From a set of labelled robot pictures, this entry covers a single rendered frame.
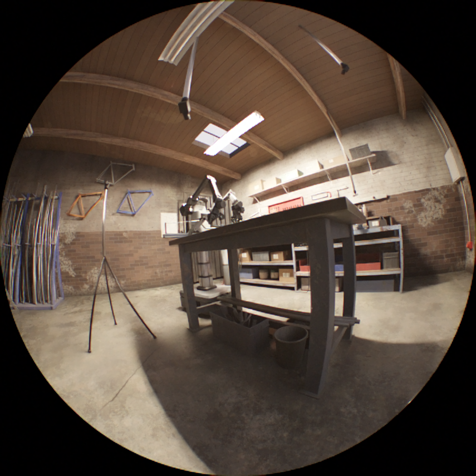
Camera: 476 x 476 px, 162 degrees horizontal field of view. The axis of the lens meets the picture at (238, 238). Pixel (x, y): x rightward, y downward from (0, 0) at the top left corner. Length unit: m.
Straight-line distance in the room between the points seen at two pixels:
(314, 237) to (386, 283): 1.89
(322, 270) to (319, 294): 0.09
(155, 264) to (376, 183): 4.67
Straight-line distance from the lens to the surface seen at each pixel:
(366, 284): 2.42
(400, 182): 3.18
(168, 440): 0.89
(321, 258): 0.62
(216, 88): 2.71
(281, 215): 0.62
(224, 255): 3.40
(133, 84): 2.77
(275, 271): 3.04
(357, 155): 3.02
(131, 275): 3.95
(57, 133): 4.15
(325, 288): 0.64
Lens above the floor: 0.76
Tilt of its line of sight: 3 degrees up
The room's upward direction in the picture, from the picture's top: 5 degrees counter-clockwise
